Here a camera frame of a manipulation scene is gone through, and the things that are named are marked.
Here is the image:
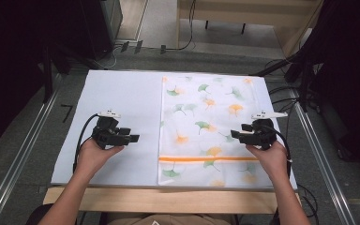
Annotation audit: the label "white table cover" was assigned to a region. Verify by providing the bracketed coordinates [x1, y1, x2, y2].
[50, 68, 298, 191]

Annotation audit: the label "black metal stand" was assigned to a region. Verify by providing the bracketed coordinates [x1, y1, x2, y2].
[249, 51, 315, 113]
[40, 45, 73, 105]

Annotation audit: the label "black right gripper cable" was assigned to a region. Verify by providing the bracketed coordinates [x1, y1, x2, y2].
[262, 124, 293, 180]

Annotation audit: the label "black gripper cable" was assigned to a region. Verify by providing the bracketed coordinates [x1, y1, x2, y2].
[262, 124, 293, 180]
[72, 113, 100, 173]

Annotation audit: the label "black cabinet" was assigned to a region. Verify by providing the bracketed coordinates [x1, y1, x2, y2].
[80, 0, 124, 61]

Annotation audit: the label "wooden table edge board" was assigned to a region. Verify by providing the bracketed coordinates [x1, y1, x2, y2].
[42, 186, 302, 216]

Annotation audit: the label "black curtain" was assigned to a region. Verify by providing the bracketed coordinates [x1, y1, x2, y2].
[306, 0, 360, 176]
[0, 0, 87, 153]

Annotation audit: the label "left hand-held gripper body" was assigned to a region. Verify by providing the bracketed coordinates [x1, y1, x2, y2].
[91, 109, 131, 150]

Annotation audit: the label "light wooden furniture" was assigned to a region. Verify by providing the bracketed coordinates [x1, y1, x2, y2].
[176, 0, 325, 58]

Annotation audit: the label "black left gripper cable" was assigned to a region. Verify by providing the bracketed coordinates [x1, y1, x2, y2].
[72, 113, 100, 173]

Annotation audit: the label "white leaf-printed cloth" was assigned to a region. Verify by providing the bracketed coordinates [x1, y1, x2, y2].
[157, 74, 277, 188]

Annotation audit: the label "black floor cables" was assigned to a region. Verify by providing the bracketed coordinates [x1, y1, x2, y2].
[295, 183, 321, 225]

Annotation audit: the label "black hanging cable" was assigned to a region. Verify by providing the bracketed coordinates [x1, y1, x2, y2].
[159, 0, 199, 55]

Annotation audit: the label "person's right hand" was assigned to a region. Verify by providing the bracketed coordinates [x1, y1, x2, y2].
[246, 141, 291, 184]

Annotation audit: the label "person's beige clothing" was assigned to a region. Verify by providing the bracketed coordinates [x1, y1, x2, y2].
[105, 213, 239, 225]

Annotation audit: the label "person's left hand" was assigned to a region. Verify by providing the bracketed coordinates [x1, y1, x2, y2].
[74, 138, 125, 181]

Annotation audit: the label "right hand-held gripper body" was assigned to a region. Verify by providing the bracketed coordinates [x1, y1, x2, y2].
[246, 111, 289, 151]

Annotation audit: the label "white floor cable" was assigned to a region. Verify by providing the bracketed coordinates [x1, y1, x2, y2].
[93, 46, 120, 70]

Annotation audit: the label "aluminium floor rail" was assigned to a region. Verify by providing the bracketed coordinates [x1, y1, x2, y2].
[289, 88, 359, 225]
[0, 73, 62, 225]

